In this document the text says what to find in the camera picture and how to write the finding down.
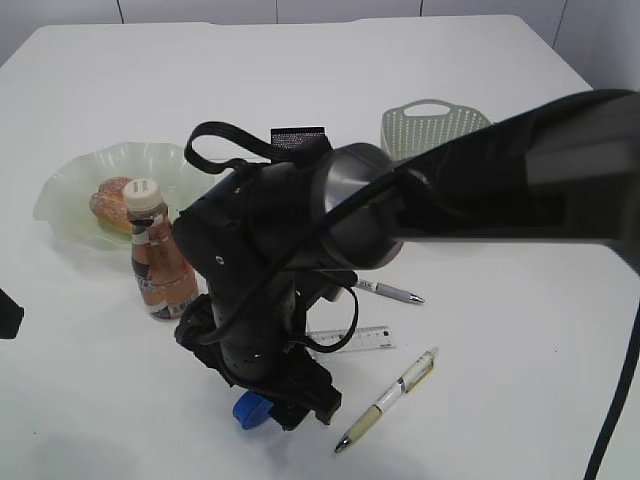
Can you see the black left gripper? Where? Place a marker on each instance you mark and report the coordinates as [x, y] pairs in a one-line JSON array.
[[11, 317]]

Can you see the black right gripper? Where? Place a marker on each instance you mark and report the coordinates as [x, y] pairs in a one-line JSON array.
[[247, 330]]

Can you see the brown coffee drink bottle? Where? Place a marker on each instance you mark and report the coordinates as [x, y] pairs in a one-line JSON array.
[[165, 279]]

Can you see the sugared bread roll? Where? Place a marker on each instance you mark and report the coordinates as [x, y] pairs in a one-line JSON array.
[[108, 205]]

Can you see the blue pencil sharpener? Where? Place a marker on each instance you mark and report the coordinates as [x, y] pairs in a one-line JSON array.
[[252, 410]]

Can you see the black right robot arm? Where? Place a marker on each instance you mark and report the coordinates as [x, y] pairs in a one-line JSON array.
[[565, 171]]

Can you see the black mesh pen holder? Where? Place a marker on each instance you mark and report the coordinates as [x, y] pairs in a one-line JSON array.
[[293, 138]]

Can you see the white pen grey grip upper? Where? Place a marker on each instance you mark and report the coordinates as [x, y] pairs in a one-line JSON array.
[[389, 291]]

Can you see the translucent green ruffled plate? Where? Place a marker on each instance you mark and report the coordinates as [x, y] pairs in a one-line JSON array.
[[63, 202]]

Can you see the pale green plastic basket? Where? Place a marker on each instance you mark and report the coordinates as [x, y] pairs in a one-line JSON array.
[[423, 125]]

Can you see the white cream pen lower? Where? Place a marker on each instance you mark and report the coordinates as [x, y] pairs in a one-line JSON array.
[[404, 384]]

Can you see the clear plastic ruler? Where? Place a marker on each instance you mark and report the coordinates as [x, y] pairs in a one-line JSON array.
[[363, 339]]

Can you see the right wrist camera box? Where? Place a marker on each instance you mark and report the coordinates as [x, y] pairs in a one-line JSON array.
[[337, 282]]

